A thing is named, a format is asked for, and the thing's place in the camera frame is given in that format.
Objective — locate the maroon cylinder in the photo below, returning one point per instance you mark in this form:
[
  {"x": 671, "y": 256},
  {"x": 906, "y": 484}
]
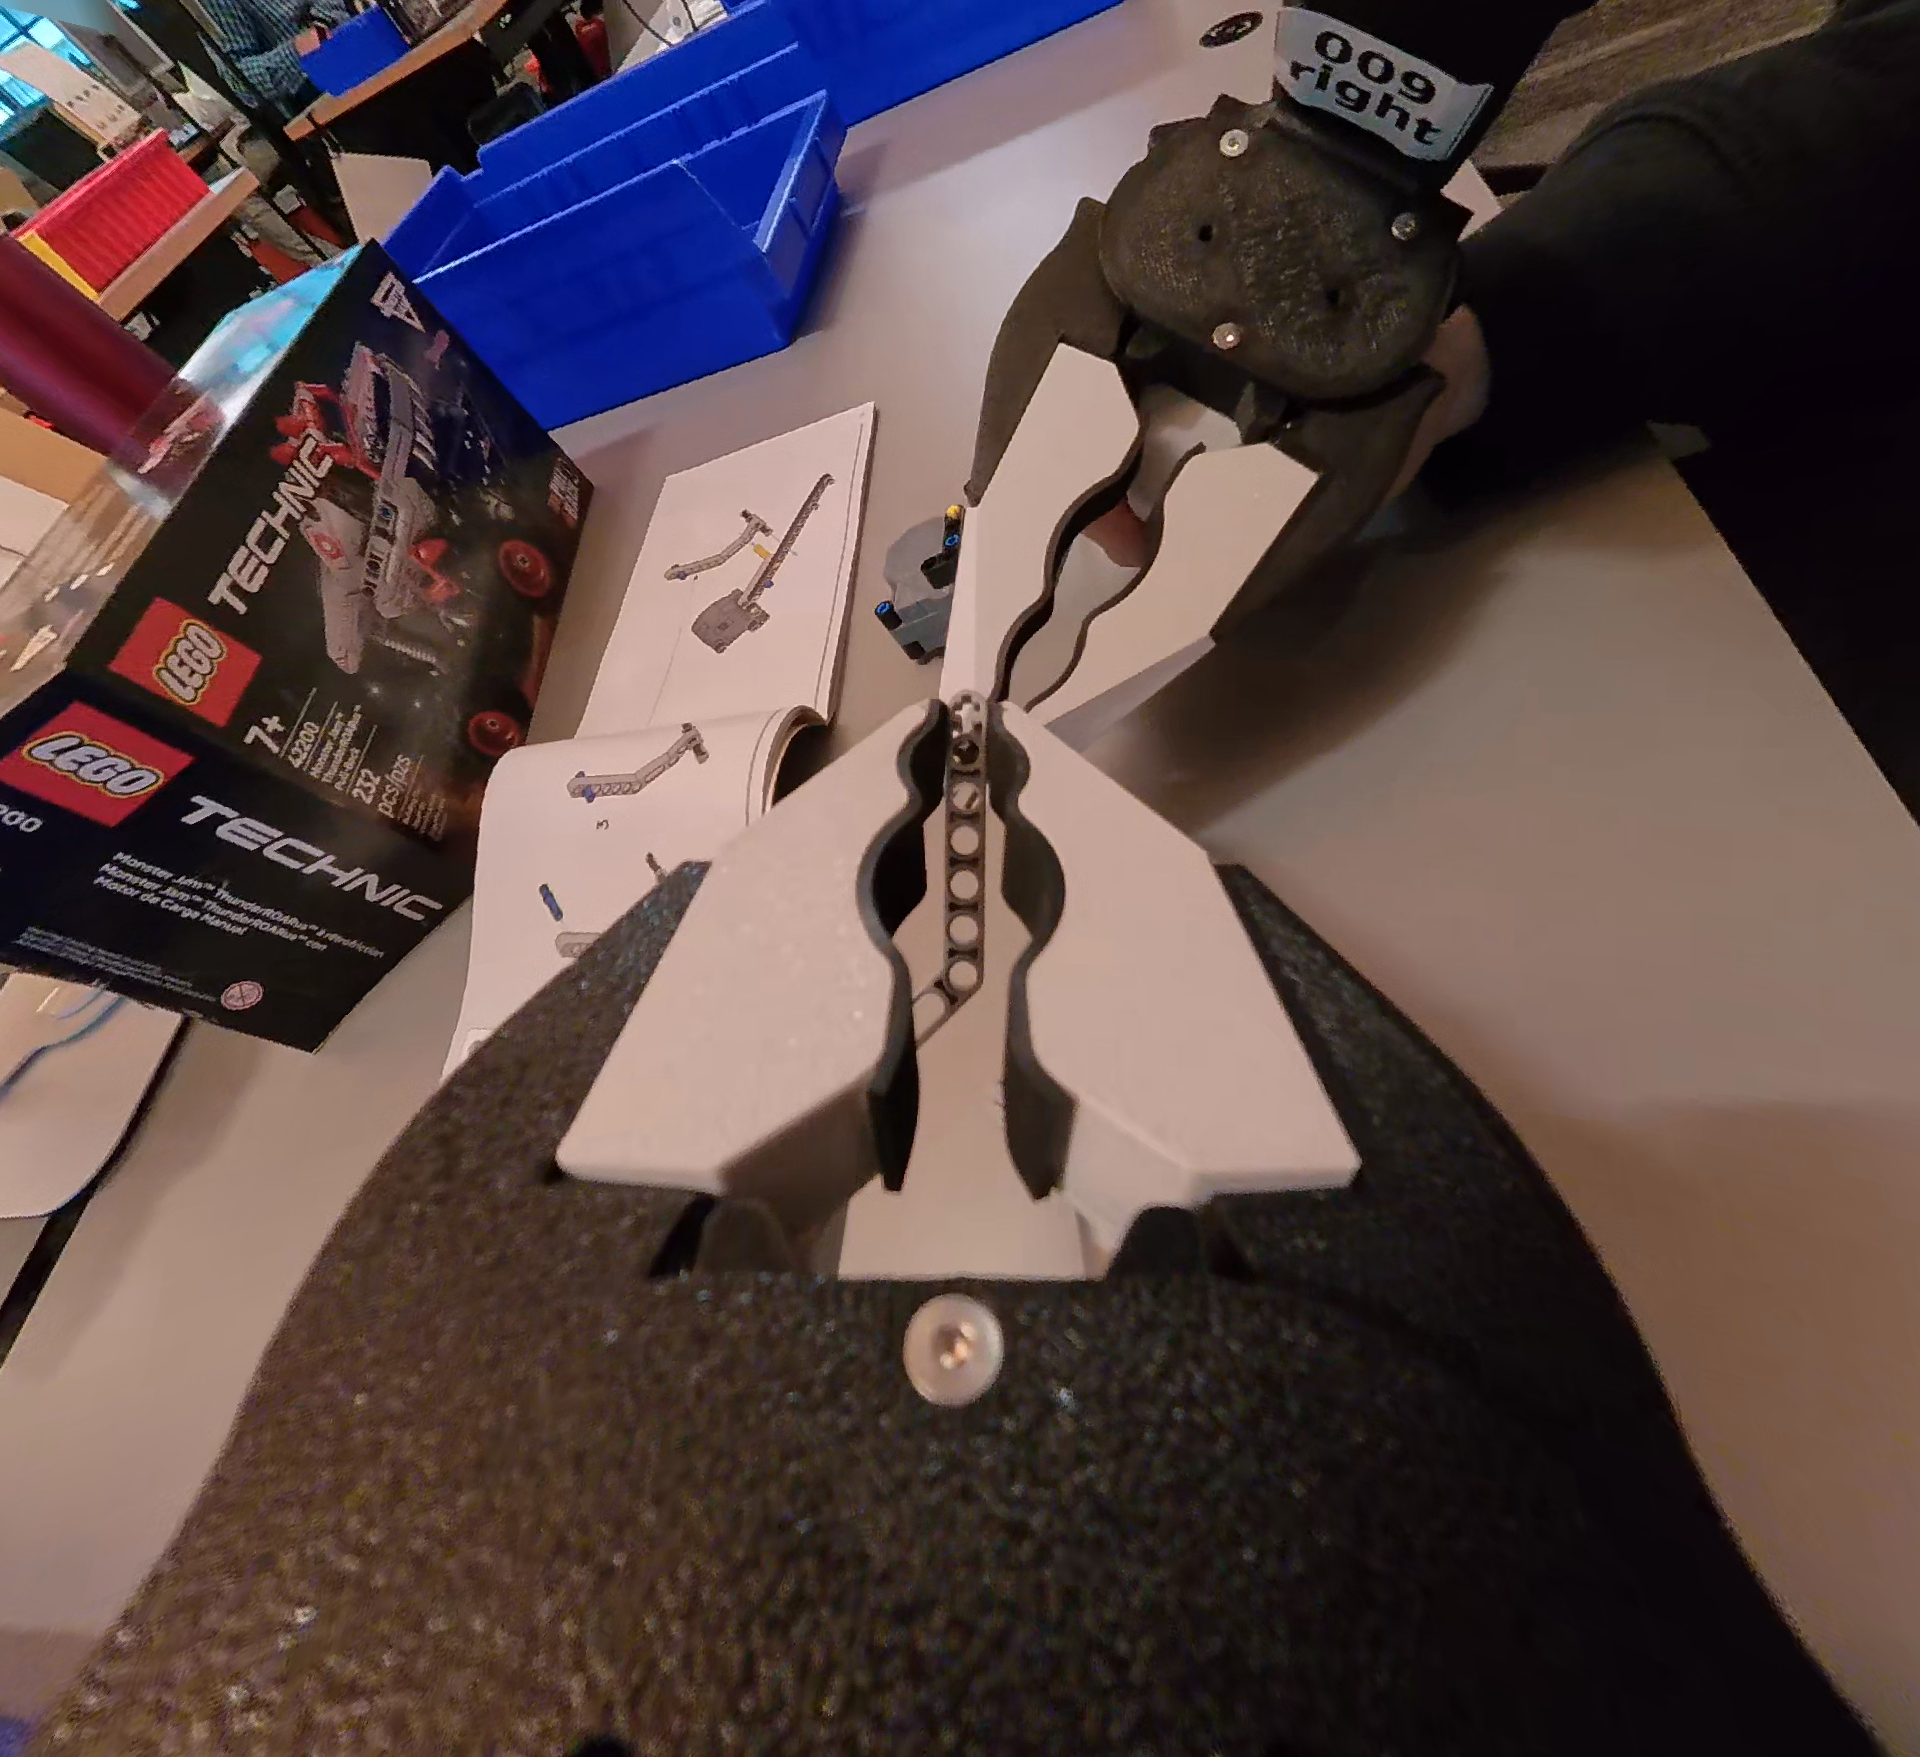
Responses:
[{"x": 75, "y": 340}]

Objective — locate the long wooden table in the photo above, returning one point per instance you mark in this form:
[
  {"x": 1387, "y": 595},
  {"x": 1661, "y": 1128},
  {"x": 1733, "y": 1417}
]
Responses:
[{"x": 495, "y": 2}]

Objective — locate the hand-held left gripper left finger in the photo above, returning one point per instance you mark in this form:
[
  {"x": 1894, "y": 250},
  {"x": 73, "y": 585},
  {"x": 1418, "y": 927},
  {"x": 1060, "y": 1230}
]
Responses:
[{"x": 735, "y": 1038}]

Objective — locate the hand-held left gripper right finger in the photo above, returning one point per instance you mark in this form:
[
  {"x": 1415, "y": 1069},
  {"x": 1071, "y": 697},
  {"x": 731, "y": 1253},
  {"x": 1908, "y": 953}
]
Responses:
[{"x": 1185, "y": 1038}]

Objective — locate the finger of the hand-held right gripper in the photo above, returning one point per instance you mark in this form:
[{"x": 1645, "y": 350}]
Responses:
[
  {"x": 1022, "y": 513},
  {"x": 1214, "y": 544}
]

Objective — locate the blue storage bin with tag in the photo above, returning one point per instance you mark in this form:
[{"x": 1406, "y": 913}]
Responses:
[{"x": 600, "y": 287}]

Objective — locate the black toy set box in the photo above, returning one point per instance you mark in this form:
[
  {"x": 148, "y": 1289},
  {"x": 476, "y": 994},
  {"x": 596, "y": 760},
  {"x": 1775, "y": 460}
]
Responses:
[{"x": 302, "y": 737}]

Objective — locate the grey desk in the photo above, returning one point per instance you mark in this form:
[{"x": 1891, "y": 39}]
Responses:
[{"x": 1576, "y": 812}]

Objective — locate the grey bent beam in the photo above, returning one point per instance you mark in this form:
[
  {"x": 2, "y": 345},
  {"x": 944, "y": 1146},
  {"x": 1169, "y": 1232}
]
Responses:
[{"x": 969, "y": 888}]

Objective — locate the grey motor block assembly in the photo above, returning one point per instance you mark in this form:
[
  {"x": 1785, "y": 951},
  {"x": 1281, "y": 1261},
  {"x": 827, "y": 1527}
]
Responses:
[{"x": 918, "y": 580}]

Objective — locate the open instruction booklet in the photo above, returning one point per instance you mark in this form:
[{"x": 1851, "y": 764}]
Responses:
[{"x": 751, "y": 557}]

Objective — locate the red storage bin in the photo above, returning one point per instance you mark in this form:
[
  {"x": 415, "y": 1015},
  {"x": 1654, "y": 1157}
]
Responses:
[{"x": 105, "y": 205}]

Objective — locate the black desk grommet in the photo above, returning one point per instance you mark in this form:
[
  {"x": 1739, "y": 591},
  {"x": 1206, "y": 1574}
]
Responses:
[{"x": 1234, "y": 29}]

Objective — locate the person's right forearm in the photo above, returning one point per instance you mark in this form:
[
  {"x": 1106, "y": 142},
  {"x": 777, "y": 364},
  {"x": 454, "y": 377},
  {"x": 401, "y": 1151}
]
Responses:
[{"x": 1726, "y": 213}]

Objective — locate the person's right hand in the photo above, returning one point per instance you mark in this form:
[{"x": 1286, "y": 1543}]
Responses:
[{"x": 1462, "y": 386}]

